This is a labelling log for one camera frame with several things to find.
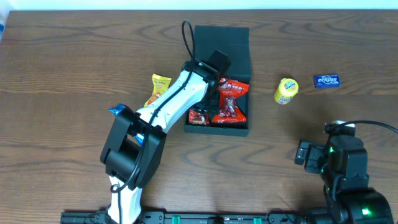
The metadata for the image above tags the red candy bag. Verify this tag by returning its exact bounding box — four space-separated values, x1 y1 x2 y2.
211 78 249 124

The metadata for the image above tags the dark green box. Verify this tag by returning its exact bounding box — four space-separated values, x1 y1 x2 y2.
184 26 252 136

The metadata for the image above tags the red Hello Panda box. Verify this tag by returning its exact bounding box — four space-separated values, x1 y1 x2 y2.
188 110 210 126

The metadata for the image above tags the yellow snack packet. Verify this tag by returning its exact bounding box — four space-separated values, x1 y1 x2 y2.
144 73 172 107

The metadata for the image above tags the blue Oreo cookie pack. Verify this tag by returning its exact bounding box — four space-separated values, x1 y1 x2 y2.
108 104 144 146

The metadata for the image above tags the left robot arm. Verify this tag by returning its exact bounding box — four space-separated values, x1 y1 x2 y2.
100 50 231 223

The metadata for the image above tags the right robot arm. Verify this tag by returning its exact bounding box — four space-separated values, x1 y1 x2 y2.
294 120 394 223

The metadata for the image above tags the yellow Mentos gum bottle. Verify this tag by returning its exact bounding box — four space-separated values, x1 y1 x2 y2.
274 78 299 105

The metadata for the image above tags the blue Eclipse mint tin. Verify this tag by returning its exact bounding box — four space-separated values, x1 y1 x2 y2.
313 75 341 88

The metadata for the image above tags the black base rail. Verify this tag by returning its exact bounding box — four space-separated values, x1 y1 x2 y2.
60 212 307 224

